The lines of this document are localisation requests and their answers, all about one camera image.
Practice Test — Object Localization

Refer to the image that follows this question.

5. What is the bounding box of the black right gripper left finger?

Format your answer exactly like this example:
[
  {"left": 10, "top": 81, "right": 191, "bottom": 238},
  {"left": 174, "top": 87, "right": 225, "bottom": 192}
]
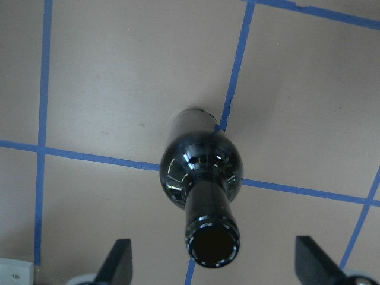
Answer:
[{"left": 92, "top": 239, "right": 132, "bottom": 285}]

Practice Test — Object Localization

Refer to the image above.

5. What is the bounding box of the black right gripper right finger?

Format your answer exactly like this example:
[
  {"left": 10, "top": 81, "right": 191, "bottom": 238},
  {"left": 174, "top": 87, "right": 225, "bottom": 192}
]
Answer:
[{"left": 295, "top": 236, "right": 380, "bottom": 285}]

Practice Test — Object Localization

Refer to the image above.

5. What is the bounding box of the dark glass wine bottle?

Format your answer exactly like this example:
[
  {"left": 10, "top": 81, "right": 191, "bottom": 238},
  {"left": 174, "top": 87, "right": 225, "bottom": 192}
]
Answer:
[{"left": 159, "top": 108, "right": 243, "bottom": 268}]

